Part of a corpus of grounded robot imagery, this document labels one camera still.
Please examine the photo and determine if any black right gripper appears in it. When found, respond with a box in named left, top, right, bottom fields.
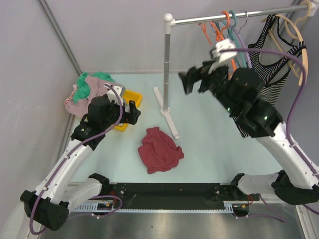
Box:
left=175, top=59, right=238, bottom=117

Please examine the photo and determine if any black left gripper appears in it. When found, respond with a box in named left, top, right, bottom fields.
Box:
left=101, top=97, right=140, bottom=129

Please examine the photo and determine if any maroon tank top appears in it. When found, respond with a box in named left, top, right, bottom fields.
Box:
left=138, top=126, right=184, bottom=174

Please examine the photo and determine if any orange plastic hanger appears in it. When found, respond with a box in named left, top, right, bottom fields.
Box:
left=202, top=10, right=237, bottom=79

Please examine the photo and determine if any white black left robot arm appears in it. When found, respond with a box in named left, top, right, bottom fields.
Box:
left=20, top=95, right=141, bottom=236

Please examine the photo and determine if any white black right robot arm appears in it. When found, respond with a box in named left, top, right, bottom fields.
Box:
left=178, top=61, right=319, bottom=205

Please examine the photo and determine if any teal plastic hanger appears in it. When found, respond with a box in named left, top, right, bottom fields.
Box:
left=216, top=11, right=252, bottom=68

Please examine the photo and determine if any lilac plastic hanger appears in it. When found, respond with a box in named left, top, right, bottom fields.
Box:
left=211, top=11, right=252, bottom=69

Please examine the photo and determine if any black white striped tank top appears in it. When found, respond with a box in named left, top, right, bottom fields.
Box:
left=235, top=14, right=307, bottom=138

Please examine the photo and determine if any beige wooden hanger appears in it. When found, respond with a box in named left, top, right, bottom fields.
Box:
left=267, top=0, right=313, bottom=86

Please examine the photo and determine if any yellow plastic bin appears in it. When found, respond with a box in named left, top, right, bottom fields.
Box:
left=114, top=89, right=143, bottom=132

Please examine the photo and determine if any mauve pink garment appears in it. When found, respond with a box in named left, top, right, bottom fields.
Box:
left=65, top=76, right=109, bottom=118

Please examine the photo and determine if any green garment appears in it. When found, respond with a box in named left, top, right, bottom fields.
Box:
left=72, top=72, right=114, bottom=103

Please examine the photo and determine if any silver white clothes rack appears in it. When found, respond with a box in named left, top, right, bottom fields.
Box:
left=154, top=0, right=319, bottom=139

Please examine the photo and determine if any red white striped garment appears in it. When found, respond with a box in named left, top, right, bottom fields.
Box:
left=64, top=84, right=78, bottom=105

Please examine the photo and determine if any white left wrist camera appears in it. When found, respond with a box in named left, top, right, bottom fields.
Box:
left=104, top=83, right=126, bottom=106

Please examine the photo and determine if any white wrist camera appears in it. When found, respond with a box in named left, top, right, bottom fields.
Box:
left=208, top=38, right=237, bottom=74
left=104, top=83, right=126, bottom=106

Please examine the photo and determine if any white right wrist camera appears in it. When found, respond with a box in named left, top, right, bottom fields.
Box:
left=208, top=38, right=237, bottom=74

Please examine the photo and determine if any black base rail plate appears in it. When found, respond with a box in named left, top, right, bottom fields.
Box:
left=110, top=183, right=251, bottom=212

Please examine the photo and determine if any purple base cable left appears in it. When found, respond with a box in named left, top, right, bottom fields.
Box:
left=91, top=194, right=124, bottom=219

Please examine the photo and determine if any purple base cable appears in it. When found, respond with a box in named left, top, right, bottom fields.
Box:
left=233, top=194, right=286, bottom=224
left=91, top=194, right=124, bottom=219

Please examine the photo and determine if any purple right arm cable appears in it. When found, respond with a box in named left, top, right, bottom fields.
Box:
left=219, top=48, right=319, bottom=177

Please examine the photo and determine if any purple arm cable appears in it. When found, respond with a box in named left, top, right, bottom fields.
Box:
left=29, top=86, right=124, bottom=235
left=219, top=48, right=319, bottom=177

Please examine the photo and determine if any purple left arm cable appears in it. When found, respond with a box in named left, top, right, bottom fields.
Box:
left=29, top=86, right=124, bottom=235

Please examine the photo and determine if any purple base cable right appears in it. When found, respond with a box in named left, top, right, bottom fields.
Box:
left=233, top=194, right=286, bottom=224

